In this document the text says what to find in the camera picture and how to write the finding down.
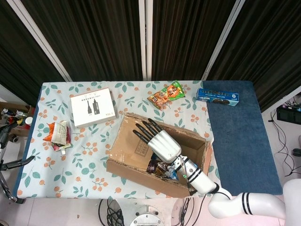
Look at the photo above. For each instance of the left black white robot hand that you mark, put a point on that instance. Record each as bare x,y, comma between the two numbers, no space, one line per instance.
14,163

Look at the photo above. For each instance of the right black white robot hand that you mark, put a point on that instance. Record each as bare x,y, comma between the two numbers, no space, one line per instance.
164,146

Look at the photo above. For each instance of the large brown cardboard box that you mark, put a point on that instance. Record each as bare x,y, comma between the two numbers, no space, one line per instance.
131,150

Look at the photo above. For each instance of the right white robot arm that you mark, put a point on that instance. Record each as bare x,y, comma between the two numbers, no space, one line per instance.
204,182

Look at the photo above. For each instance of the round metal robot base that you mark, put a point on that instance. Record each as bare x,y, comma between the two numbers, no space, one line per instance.
147,217

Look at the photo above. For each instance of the cardboard box of clutter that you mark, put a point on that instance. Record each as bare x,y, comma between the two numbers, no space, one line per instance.
20,129

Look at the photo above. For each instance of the blue cookie box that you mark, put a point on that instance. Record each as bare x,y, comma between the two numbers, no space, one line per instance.
217,97

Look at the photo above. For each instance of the white flat product box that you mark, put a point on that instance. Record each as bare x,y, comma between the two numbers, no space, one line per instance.
92,108

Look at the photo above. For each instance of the brown candy wrapper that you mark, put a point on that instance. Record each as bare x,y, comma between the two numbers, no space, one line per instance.
162,167

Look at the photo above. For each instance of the dark purple snack packet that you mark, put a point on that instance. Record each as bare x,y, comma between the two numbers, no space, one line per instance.
152,166

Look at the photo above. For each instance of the black caster wheel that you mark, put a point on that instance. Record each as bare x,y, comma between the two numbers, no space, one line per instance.
15,139

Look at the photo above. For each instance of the blue white snack packet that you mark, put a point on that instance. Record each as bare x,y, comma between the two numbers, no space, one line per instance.
173,175

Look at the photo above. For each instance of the orange snack packet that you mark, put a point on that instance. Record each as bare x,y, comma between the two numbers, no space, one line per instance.
47,136

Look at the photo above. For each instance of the white round jar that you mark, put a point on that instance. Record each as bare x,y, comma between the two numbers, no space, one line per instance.
29,121

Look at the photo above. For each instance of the small white pink pouch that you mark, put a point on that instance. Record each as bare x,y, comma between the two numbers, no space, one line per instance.
58,147

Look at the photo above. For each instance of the orange green snack bag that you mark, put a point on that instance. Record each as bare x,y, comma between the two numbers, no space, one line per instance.
165,95

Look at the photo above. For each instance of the white printed snack packet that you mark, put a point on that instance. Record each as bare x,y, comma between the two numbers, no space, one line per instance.
58,132

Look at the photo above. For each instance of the red pink snack packet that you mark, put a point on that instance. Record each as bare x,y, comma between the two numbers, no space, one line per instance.
68,136

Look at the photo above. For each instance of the floral leaf tablecloth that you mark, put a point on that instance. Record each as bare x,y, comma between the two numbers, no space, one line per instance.
77,164

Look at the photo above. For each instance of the black pleated curtain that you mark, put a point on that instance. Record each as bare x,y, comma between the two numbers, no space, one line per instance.
94,40
265,47
188,40
16,58

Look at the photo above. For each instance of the black electronic device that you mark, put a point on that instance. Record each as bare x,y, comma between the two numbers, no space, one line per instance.
289,114

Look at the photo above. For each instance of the white partition frame post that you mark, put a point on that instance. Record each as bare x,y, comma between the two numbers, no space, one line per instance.
145,40
282,99
40,38
223,40

